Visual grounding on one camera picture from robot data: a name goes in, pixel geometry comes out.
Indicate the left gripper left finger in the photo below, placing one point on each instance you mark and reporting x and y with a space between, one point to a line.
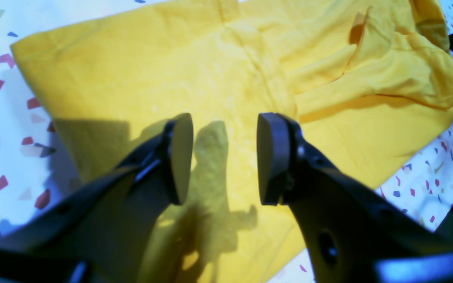
99 233

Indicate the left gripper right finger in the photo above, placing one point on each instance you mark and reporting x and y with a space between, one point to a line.
352 235

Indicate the yellow T-shirt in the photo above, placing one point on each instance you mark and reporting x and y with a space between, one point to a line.
370 81

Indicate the terrazzo patterned table cloth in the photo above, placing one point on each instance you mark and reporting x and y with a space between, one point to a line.
36 172

